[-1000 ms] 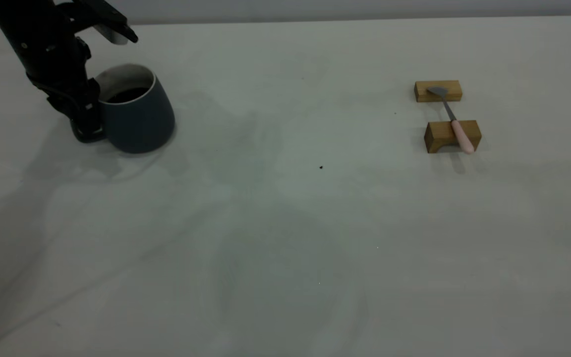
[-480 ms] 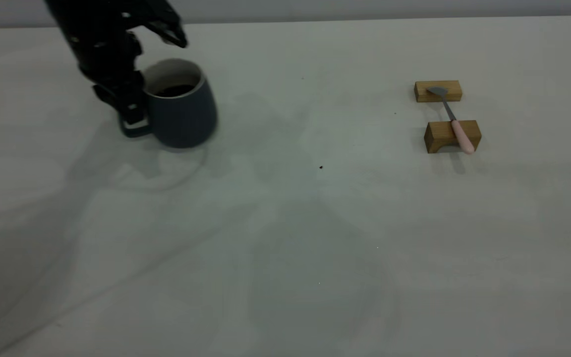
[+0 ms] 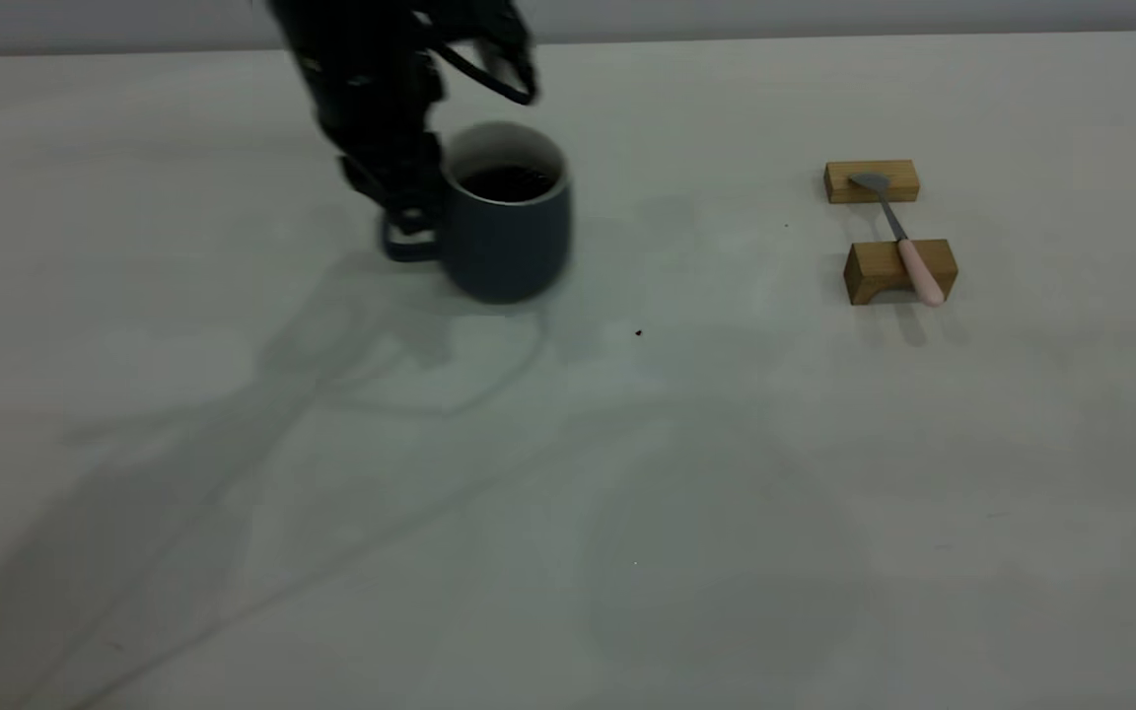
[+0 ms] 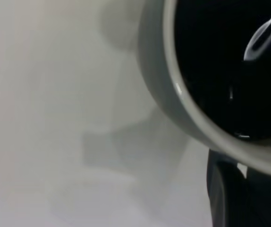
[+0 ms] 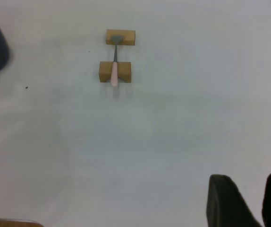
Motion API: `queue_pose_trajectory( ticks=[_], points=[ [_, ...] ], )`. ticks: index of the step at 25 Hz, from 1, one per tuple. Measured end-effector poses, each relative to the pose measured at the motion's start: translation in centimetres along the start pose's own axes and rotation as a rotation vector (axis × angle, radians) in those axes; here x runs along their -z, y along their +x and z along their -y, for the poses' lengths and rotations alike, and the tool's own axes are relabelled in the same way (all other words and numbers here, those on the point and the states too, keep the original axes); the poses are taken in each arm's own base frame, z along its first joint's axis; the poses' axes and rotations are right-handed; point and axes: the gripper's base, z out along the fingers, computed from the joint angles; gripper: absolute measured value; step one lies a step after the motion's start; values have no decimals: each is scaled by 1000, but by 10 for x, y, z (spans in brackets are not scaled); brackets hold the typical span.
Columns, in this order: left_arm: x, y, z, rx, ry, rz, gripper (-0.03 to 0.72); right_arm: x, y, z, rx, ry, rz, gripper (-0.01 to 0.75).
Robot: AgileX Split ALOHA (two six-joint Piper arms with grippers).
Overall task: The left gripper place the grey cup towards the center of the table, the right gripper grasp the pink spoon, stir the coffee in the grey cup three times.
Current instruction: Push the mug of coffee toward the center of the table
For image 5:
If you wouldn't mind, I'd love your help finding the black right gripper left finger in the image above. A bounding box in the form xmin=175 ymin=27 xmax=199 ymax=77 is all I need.
xmin=205 ymin=174 xmax=263 ymax=227

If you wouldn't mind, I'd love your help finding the pink handled metal spoon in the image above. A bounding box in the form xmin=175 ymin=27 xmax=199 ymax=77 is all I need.
xmin=110 ymin=35 xmax=125 ymax=87

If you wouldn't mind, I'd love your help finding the flat rectangular wooden block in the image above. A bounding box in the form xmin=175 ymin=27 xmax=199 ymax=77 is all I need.
xmin=105 ymin=29 xmax=136 ymax=46

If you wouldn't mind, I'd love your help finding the arched wooden block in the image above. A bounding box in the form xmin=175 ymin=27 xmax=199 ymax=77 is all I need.
xmin=99 ymin=61 xmax=133 ymax=84

